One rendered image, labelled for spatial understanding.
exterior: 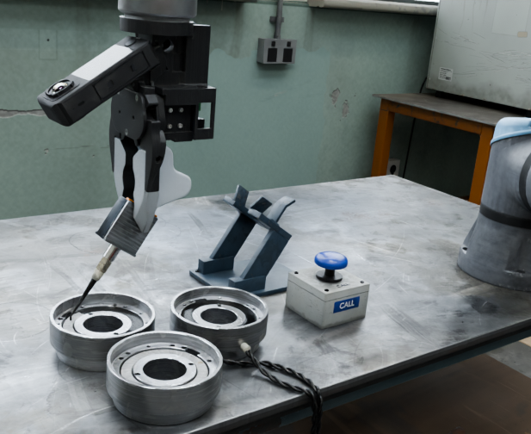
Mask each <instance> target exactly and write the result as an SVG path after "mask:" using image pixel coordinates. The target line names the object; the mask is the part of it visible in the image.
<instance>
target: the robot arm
mask: <svg viewBox="0 0 531 434"><path fill-rule="evenodd" d="M118 10H119V11H120V12H121V13H124V15H120V30H121V31H125V32H130V33H136V34H139V37H133V36H127V37H126V38H124V39H123V40H121V41H119V42H118V43H116V44H115V45H113V46H112V47H110V48H109V49H108V50H106V51H105V52H103V53H101V54H100V55H98V56H97V57H95V58H94V59H92V60H91V61H90V62H88V63H87V64H85V65H83V66H82V67H80V68H79V69H77V70H76V71H74V72H73V73H72V74H70V75H69V76H67V77H65V78H64V79H61V80H60V81H58V82H57V83H55V84H53V85H51V86H50V87H49V88H48V89H46V91H44V92H43V93H41V94H40V95H38V98H37V99H38V103H39V105H40V106H41V107H42V109H43V110H44V112H45V114H46V116H47V117H48V119H50V120H52V121H55V122H57V123H58V124H60V125H62V126H65V127H69V126H71V125H72V124H74V123H76V122H77V121H79V120H81V119H83V118H84V117H85V116H86V115H87V114H88V113H89V112H91V111H92V110H94V109H95V108H97V107H98V106H100V105H101V104H103V103H104V102H106V101H107V100H108V99H109V98H111V97H112V101H111V117H110V123H109V148H110V155H111V163H112V171H113V173H114V181H115V187H116V191H117V195H118V198H119V197H120V196H123V197H125V198H127V197H128V198H129V199H131V200H133V201H134V202H133V203H134V210H133V218H134V219H135V221H136V223H137V224H138V226H139V229H140V231H141V232H143V233H148V231H149V229H150V227H151V224H152V222H153V219H154V215H155V212H156V210H157V208H159V207H161V206H163V205H165V204H168V203H170V202H173V201H175V200H178V199H180V198H182V197H184V196H186V195H187V194H188V193H189V191H190V190H191V180H190V178H189V177H188V176H187V175H184V174H182V173H181V172H179V171H177V170H175V168H174V165H173V152H172V151H171V149H170V148H169V147H168V146H167V145H166V140H172V141H174V142H183V141H192V140H209V139H213V131H214V117H215V103H216V89H217V88H214V87H211V86H208V84H207V80H208V65H209V49H210V34H211V26H208V25H199V24H196V23H194V22H191V21H190V18H194V17H196V16H197V0H118ZM202 102H210V103H211V114H210V127H208V128H204V125H205V119H201V118H200V117H198V116H199V111H201V103H202ZM130 202H132V201H130ZM457 264H458V266H459V267H460V268H461V269H462V270H463V271H464V272H465V273H467V274H468V275H469V276H471V277H473V278H475V279H478V280H480V281H481V282H486V283H488V284H491V285H494V286H497V287H500V288H507V289H512V290H518V291H525V292H531V118H519V117H507V118H503V119H502V120H500V121H499V122H498V123H497V125H496V128H495V132H494V136H493V139H492V140H491V152H490V156H489V161H488V166H487V171H486V175H485V184H484V188H483V194H482V198H481V203H480V208H479V215H478V217H477V219H476V220H475V222H474V223H473V225H472V228H471V230H470V231H469V233H468V234H467V236H466V238H465V240H464V242H463V244H462V245H461V247H460V251H459V256H458V261H457Z"/></svg>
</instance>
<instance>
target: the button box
mask: <svg viewBox="0 0 531 434"><path fill-rule="evenodd" d="M324 271H325V269H324V268H321V267H319V266H317V267H312V268H308V269H303V270H296V271H291V272H288V279H287V295H286V304H285V306H286V307H288V308H290V309H291V310H293V311H294V312H296V313H297V314H298V315H300V316H302V317H303V318H305V319H307V320H308V321H310V322H311V323H313V324H314V325H315V326H317V327H319V328H320V329H324V328H328V327H332V326H337V325H341V324H343V323H347V322H350V321H353V320H357V319H362V318H365V317H366V311H367V299H368V293H369V288H370V283H368V282H366V281H364V280H362V279H361V278H359V277H357V276H354V275H353V274H351V273H349V272H348V271H346V270H335V275H334V276H326V275H325V274H324Z"/></svg>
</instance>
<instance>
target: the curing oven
mask: <svg viewBox="0 0 531 434"><path fill-rule="evenodd" d="M426 88H427V89H432V90H436V93H435V97H440V98H443V97H444V92H447V93H451V94H455V95H459V96H467V97H471V98H475V99H479V100H483V101H487V102H494V103H499V104H503V105H507V106H511V107H516V108H519V109H526V110H527V112H526V114H525V117H528V118H531V0H439V4H438V10H437V16H436V22H435V32H434V38H433V43H432V49H431V54H430V61H429V70H428V76H427V82H426Z"/></svg>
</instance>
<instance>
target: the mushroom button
mask: <svg viewBox="0 0 531 434"><path fill-rule="evenodd" d="M314 263H315V264H316V265H317V266H319V267H321V268H324V269H325V271H324V274H325V275H326V276H334V275H335V270H342V269H345V268H346V267H347V266H348V259H347V258H346V257H345V256H344V255H343V254H341V253H338V252H335V251H321V252H319V253H318V254H317V255H316V256H315V258H314Z"/></svg>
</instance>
